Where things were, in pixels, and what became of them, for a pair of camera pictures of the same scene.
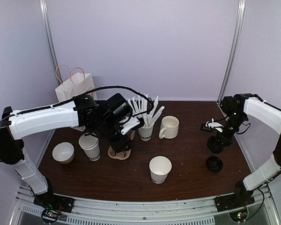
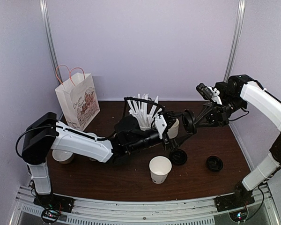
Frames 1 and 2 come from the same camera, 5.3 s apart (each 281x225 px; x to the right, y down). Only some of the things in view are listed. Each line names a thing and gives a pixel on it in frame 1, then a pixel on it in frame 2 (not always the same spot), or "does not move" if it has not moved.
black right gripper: [227, 141] → [218, 114]
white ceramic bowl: [63, 152] does not move
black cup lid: [214, 163] does not move
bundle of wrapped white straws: [141, 107] does not move
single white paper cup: [159, 167] does not move
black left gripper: [118, 146] → [177, 144]
